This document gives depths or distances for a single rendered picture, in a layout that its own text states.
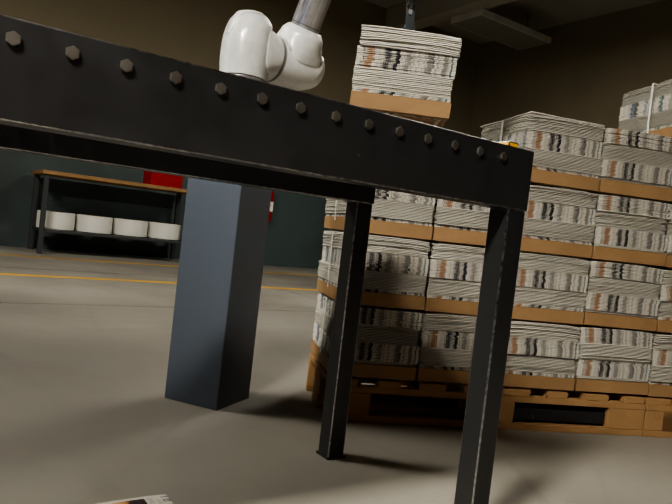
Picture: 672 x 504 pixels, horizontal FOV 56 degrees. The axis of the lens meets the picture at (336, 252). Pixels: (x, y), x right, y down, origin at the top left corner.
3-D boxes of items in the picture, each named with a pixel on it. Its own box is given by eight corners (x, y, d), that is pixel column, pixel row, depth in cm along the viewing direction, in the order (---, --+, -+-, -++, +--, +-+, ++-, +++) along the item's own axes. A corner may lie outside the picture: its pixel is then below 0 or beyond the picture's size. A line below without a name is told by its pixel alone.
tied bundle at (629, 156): (540, 196, 254) (548, 138, 253) (606, 205, 260) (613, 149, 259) (598, 193, 217) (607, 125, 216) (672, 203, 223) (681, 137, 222)
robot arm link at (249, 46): (207, 75, 208) (215, 7, 207) (251, 88, 221) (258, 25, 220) (238, 70, 197) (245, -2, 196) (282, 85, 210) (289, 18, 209)
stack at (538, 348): (303, 388, 238) (328, 167, 236) (580, 405, 263) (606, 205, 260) (322, 421, 200) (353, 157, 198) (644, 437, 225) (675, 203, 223)
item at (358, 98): (352, 109, 197) (354, 95, 196) (445, 122, 194) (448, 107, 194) (348, 105, 181) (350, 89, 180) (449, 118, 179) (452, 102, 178)
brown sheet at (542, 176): (472, 185, 247) (473, 174, 247) (538, 194, 254) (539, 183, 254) (522, 180, 210) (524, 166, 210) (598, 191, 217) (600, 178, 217)
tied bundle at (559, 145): (471, 186, 247) (478, 127, 246) (538, 196, 254) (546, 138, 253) (522, 182, 210) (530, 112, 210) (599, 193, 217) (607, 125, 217)
